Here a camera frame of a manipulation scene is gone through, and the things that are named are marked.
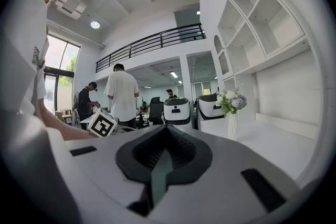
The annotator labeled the white ceiling air conditioner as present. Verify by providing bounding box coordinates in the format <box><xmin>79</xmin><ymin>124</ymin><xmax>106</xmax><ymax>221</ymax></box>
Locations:
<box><xmin>55</xmin><ymin>0</ymin><xmax>87</xmax><ymax>20</ymax></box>

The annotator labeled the white and lilac flower bouquet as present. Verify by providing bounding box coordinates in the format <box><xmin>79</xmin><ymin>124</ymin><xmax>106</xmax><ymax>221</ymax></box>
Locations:
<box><xmin>215</xmin><ymin>88</ymin><xmax>248</xmax><ymax>115</ymax></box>

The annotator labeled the tall white vase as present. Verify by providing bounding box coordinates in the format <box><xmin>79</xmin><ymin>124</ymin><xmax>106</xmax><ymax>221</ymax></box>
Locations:
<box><xmin>227</xmin><ymin>112</ymin><xmax>240</xmax><ymax>141</ymax></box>

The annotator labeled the black office chair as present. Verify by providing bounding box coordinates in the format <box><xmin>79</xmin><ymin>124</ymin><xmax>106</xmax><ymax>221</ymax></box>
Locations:
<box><xmin>149</xmin><ymin>97</ymin><xmax>165</xmax><ymax>125</ymax></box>

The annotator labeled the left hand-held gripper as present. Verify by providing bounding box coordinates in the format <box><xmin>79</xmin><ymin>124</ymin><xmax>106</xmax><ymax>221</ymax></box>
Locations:
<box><xmin>88</xmin><ymin>108</ymin><xmax>138</xmax><ymax>138</ymax></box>

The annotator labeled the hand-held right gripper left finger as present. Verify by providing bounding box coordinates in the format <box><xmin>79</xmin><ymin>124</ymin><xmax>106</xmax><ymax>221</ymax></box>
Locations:
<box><xmin>65</xmin><ymin>124</ymin><xmax>168</xmax><ymax>218</ymax></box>

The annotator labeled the large black-framed window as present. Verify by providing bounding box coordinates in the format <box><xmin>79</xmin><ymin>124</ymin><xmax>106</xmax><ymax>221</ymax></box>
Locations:
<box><xmin>43</xmin><ymin>34</ymin><xmax>81</xmax><ymax>116</ymax></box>

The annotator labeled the person's white shirt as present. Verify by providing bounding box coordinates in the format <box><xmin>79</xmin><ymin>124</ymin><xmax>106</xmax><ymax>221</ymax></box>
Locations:
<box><xmin>0</xmin><ymin>0</ymin><xmax>87</xmax><ymax>224</ymax></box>

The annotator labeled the black mezzanine railing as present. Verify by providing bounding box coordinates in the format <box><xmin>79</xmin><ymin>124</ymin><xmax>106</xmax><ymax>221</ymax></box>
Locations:
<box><xmin>96</xmin><ymin>23</ymin><xmax>206</xmax><ymax>74</ymax></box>

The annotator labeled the white shelf desk unit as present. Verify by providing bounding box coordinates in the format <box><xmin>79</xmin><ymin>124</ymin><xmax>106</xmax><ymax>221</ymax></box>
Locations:
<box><xmin>212</xmin><ymin>0</ymin><xmax>322</xmax><ymax>182</ymax></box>

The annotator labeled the person's left forearm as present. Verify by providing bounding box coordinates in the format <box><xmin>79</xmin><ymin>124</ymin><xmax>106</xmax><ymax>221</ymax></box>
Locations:
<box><xmin>38</xmin><ymin>98</ymin><xmax>98</xmax><ymax>142</ymax></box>

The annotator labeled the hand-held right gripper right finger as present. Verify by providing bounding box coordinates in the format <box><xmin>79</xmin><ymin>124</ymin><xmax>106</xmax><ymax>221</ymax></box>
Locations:
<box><xmin>148</xmin><ymin>124</ymin><xmax>300</xmax><ymax>224</ymax></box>

